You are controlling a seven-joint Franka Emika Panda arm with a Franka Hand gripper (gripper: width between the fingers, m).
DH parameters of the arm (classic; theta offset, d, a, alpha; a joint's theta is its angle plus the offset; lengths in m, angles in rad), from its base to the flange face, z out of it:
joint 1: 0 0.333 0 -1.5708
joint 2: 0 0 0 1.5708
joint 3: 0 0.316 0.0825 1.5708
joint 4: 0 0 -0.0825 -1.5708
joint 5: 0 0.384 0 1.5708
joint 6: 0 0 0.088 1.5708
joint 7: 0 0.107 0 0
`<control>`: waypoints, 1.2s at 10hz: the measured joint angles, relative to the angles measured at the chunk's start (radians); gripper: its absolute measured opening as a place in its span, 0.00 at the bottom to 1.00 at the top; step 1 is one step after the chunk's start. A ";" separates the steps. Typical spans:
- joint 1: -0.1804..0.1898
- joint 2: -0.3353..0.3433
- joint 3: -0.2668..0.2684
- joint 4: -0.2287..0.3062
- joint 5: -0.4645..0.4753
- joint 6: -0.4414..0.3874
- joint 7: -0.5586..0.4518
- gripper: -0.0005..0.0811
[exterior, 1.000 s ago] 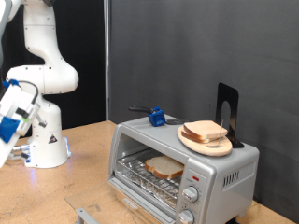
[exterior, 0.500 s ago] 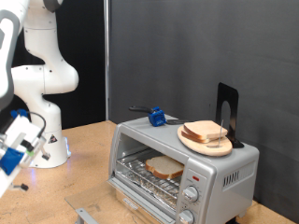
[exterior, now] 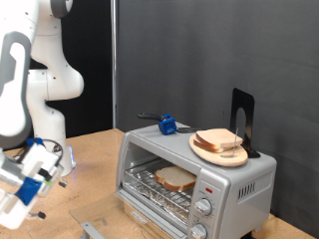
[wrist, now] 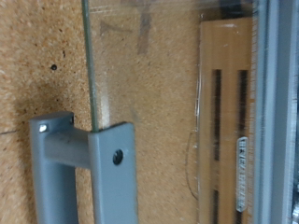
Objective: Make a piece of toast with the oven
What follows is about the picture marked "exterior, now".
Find silver oven knob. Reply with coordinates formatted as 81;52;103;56
188;222;209;239
193;197;213;217

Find white bread slice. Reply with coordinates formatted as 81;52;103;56
155;165;197;192
195;127;244;150
192;138;224;154

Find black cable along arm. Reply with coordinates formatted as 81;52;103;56
14;138;65;163

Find round wooden board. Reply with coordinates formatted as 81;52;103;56
188;133;249;168

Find black spatula with blue block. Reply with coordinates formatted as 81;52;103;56
137;113;207;136

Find metal wire oven rack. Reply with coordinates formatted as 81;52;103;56
123;158;197;217

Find vertical metal pole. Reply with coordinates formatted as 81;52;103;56
111;0;120;129

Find silver toaster oven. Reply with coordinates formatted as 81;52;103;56
114;119;278;239

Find aluminium foil sheet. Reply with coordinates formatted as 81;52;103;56
128;165;196;224

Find glass oven door with handle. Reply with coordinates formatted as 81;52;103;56
69;190;188;239

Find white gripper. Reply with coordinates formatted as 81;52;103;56
0;142;69;231

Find blue cable clip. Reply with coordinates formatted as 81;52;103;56
25;136;45;147

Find wrist camera on blue mount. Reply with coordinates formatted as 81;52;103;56
14;163;65;207

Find black metal bookend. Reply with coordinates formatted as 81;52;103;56
229;88;262;159

